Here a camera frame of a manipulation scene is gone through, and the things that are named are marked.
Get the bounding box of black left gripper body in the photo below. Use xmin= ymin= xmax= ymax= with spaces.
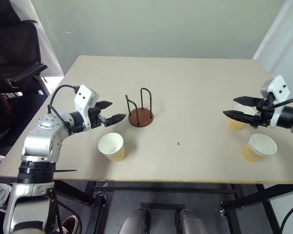
xmin=88 ymin=107 xmax=106 ymax=129

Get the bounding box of grey robot leg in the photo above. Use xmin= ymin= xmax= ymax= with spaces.
xmin=176 ymin=208 xmax=209 ymax=234
xmin=117 ymin=207 xmax=149 ymax=234

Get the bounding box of dark red shoe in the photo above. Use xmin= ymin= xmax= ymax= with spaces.
xmin=54 ymin=215 xmax=79 ymax=234

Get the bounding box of brown wire cup holder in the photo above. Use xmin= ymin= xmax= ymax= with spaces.
xmin=125 ymin=87 xmax=154 ymax=128

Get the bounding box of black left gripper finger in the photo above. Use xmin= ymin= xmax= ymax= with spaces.
xmin=95 ymin=100 xmax=112 ymax=111
xmin=103 ymin=113 xmax=126 ymax=127

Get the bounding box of black floor cable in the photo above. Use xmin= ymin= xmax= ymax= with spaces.
xmin=278 ymin=195 xmax=293 ymax=234

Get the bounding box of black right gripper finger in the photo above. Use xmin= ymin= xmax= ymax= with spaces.
xmin=223 ymin=110 xmax=257 ymax=127
xmin=232 ymin=96 xmax=261 ymax=107

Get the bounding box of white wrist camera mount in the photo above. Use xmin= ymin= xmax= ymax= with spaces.
xmin=73 ymin=84 xmax=99 ymax=129
xmin=260 ymin=75 xmax=291 ymax=129

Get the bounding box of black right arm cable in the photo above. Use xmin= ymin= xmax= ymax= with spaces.
xmin=267 ymin=94 xmax=293 ymax=109

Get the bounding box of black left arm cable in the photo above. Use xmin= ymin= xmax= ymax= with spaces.
xmin=47 ymin=84 xmax=79 ymax=127

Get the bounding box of black office chair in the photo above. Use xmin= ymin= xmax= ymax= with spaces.
xmin=0 ymin=0 xmax=51 ymax=149

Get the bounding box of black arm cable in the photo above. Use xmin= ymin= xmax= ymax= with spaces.
xmin=267 ymin=94 xmax=293 ymax=109
xmin=47 ymin=84 xmax=79 ymax=127

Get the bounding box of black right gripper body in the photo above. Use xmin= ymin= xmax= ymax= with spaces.
xmin=250 ymin=97 xmax=276 ymax=129

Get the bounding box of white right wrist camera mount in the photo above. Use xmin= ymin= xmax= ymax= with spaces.
xmin=260 ymin=75 xmax=291 ymax=129

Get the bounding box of black metal table frame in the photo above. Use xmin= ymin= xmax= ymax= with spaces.
xmin=52 ymin=180 xmax=293 ymax=234

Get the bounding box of yellow paper cup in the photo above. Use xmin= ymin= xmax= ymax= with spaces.
xmin=241 ymin=133 xmax=277 ymax=163
xmin=227 ymin=104 xmax=256 ymax=131
xmin=97 ymin=132 xmax=126 ymax=163

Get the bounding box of grey robot left leg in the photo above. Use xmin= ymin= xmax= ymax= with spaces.
xmin=117 ymin=207 xmax=149 ymax=234

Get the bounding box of grey robot right leg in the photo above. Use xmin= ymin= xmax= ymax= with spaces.
xmin=176 ymin=208 xmax=209 ymax=234

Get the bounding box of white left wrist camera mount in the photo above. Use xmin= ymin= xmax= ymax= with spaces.
xmin=73 ymin=84 xmax=99 ymax=129

